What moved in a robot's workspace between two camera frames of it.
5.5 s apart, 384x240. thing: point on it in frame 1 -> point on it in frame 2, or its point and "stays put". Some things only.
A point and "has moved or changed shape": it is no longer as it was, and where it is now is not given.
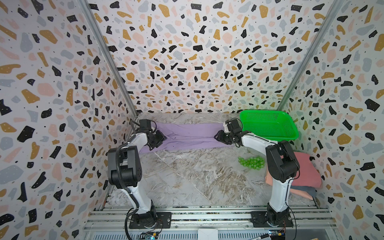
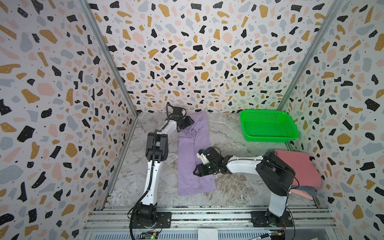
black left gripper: [159, 137] -> [187, 122]
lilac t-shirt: [181, 136] has moved or changed shape
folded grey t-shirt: [312, 190] stays put
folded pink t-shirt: [309, 175] stays put
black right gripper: [224, 138] -> [204, 166]
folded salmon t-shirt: [297, 193] stays put
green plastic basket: [277, 125] stays put
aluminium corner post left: [88, 8] stays put
